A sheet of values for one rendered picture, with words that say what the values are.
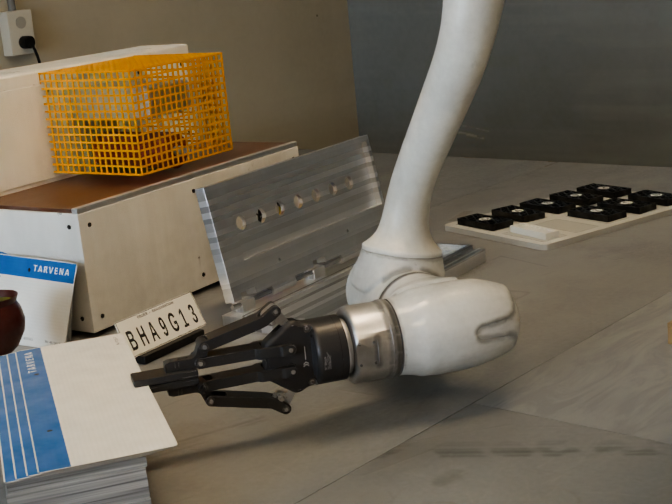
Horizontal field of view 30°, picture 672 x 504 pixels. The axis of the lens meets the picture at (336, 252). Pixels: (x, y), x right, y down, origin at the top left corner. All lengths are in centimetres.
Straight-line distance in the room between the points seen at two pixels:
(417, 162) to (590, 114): 275
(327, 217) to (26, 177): 49
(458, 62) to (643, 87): 274
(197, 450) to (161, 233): 63
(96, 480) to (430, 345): 42
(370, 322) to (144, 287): 65
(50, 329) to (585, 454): 87
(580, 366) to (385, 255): 28
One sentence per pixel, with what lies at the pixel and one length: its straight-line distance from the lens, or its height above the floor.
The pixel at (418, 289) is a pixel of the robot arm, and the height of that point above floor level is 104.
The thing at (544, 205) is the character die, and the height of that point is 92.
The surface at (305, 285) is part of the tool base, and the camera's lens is 197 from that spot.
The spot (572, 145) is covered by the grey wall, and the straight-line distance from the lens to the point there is 429.
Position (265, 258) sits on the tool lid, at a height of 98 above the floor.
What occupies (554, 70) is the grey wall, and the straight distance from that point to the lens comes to 428.
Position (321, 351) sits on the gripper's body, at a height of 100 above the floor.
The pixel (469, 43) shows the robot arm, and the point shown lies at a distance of 141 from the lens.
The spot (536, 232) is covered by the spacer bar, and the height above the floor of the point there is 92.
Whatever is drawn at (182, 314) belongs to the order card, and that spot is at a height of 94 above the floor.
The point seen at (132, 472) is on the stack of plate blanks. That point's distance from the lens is 120.
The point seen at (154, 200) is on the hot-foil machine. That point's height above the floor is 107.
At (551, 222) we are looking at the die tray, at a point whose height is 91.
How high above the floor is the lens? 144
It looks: 14 degrees down
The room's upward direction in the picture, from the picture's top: 5 degrees counter-clockwise
